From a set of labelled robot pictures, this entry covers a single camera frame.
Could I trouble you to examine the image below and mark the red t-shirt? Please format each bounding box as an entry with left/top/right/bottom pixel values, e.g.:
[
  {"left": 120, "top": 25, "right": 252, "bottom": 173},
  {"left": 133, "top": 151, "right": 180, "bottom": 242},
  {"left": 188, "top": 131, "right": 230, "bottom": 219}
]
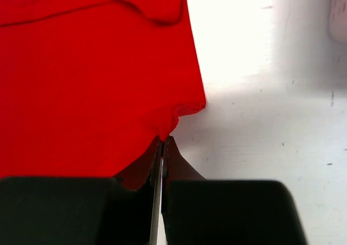
[{"left": 1, "top": 0, "right": 206, "bottom": 177}]

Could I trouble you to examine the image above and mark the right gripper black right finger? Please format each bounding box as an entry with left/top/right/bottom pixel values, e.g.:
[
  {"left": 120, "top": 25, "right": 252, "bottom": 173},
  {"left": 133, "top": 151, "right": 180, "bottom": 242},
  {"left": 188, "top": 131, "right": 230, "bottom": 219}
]
[{"left": 162, "top": 137, "right": 306, "bottom": 244}]

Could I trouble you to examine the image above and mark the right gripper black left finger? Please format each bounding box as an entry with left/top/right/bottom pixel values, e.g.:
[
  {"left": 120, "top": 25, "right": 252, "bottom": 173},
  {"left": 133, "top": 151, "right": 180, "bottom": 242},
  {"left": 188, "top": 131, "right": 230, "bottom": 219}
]
[{"left": 1, "top": 139, "right": 163, "bottom": 244}]

